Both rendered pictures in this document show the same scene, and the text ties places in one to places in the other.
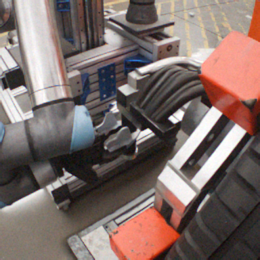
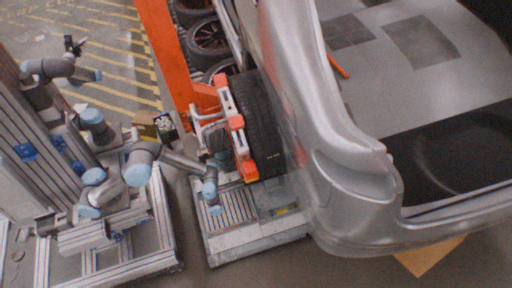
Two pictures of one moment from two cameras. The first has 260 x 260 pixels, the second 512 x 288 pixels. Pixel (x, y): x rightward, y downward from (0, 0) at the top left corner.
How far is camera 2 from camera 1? 1.91 m
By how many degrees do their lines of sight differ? 41
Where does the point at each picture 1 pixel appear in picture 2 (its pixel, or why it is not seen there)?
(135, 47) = (122, 153)
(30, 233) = not seen: outside the picture
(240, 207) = (257, 137)
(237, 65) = (236, 122)
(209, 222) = (256, 144)
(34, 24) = (183, 158)
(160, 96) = (218, 142)
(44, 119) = (210, 172)
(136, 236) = (248, 167)
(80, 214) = (190, 256)
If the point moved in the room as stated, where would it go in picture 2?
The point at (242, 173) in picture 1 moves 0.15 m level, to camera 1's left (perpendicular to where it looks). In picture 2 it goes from (252, 133) to (242, 154)
